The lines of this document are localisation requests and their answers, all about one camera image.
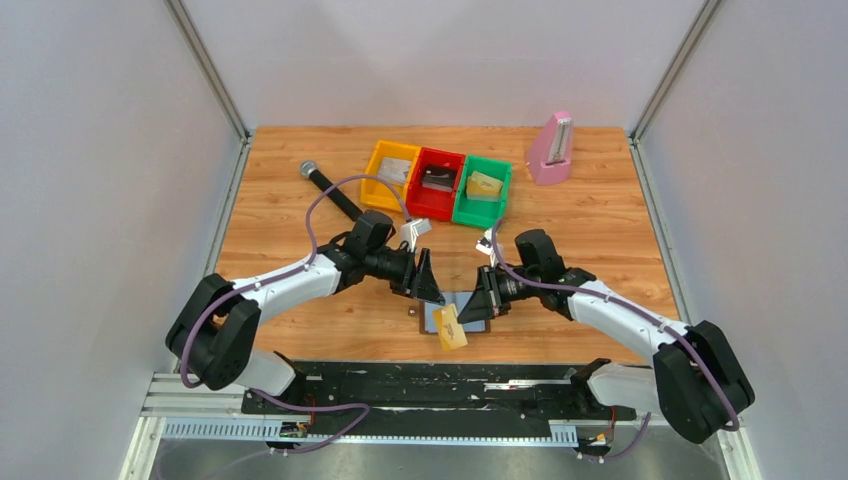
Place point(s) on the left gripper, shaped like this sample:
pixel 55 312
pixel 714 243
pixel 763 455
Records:
pixel 417 281

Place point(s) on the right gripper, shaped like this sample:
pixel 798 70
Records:
pixel 487 303

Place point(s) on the gold VIP card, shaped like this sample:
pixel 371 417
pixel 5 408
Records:
pixel 450 332
pixel 480 183

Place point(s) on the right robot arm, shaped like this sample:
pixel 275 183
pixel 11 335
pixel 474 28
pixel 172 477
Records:
pixel 692 378

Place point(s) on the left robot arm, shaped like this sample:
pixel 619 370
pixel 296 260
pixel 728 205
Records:
pixel 214 334

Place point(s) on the gold card in green bin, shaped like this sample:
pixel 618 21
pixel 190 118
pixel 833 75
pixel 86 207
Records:
pixel 483 197

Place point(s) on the black card in red bin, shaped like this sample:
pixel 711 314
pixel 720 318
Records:
pixel 439 178

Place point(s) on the silver card in yellow bin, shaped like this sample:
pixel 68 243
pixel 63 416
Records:
pixel 394 170

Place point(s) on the red plastic bin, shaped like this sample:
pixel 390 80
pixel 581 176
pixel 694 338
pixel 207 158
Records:
pixel 422 202

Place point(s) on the green plastic bin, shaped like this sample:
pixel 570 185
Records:
pixel 481 213

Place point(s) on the yellow plastic bin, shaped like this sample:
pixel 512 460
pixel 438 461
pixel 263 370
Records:
pixel 375 194

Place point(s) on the black microphone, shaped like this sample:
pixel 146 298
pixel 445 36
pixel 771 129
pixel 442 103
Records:
pixel 309 170

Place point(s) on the pink metronome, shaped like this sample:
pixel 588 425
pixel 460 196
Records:
pixel 548 159

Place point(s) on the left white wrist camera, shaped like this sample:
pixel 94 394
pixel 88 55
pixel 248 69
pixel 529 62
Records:
pixel 410 232

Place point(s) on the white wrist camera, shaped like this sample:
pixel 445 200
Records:
pixel 410 232
pixel 484 244

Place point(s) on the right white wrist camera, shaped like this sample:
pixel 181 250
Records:
pixel 484 244

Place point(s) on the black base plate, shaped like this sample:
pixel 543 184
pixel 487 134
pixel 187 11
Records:
pixel 449 400

